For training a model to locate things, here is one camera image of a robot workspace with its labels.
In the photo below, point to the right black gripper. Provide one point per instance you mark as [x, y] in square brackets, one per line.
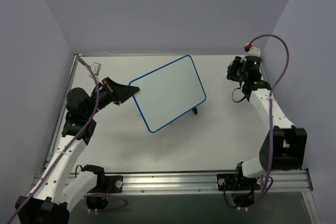
[233, 73]

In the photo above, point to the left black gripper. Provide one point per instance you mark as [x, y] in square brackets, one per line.
[112, 92]

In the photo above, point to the blue framed whiteboard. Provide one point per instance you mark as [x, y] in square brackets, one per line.
[168, 93]

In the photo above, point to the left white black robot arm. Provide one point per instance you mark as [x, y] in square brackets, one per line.
[52, 199]

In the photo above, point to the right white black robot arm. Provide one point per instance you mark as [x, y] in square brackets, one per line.
[284, 145]

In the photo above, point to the black whiteboard stand foot right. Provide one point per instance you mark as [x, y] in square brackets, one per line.
[195, 111]

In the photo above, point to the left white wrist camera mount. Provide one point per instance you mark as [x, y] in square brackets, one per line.
[96, 70]

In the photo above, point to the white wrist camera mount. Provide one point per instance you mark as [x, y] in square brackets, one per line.
[96, 70]
[251, 51]

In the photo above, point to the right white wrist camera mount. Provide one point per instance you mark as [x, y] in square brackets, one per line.
[251, 51]

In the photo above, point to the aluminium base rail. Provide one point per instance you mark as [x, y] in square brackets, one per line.
[192, 183]

